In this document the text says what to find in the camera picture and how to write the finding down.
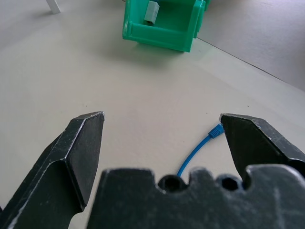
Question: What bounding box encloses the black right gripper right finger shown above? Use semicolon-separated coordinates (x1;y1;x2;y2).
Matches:
219;113;305;189

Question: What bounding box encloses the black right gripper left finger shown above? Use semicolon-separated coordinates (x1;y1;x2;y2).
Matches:
0;111;106;229

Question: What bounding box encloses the blue Ethernet cable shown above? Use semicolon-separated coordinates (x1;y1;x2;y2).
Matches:
177;123;225;177

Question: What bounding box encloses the white post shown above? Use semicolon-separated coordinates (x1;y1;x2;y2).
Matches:
46;0;61;13

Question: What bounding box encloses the green plastic bin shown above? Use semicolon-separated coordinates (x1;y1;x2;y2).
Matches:
122;0;211;52

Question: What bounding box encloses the small grey block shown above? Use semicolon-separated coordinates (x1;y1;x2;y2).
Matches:
143;0;160;25

